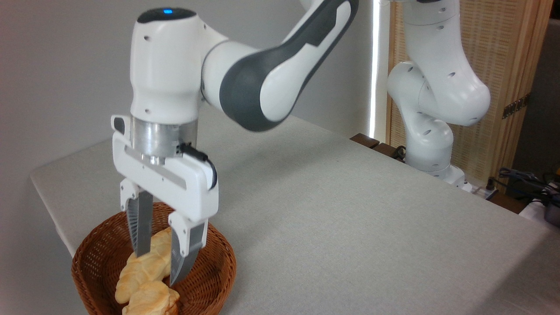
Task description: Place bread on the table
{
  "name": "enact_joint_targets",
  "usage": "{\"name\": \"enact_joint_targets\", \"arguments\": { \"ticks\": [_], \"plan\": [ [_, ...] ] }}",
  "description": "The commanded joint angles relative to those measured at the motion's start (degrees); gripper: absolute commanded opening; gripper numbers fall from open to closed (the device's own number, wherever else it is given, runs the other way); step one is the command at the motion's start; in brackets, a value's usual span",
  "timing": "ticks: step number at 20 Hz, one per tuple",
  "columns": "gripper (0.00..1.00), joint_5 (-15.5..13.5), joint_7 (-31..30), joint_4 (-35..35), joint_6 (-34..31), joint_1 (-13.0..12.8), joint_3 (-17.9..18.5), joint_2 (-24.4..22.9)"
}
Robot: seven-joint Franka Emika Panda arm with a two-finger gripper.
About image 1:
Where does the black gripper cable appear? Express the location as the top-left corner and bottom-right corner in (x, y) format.
(179, 142), (218, 190)

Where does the dark brown wooden block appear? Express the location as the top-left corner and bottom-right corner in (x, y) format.
(350, 133), (380, 149)
(372, 143), (405, 162)

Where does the long braided bread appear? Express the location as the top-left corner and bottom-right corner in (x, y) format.
(115, 227), (173, 305)

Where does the black cable bundle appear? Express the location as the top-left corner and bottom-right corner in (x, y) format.
(494, 168), (560, 206)

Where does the small round bread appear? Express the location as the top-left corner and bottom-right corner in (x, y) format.
(122, 280), (180, 315)

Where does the brown wicker basket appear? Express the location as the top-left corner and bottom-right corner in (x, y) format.
(71, 202), (237, 315)

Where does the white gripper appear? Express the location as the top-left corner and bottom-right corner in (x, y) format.
(111, 115), (219, 287)

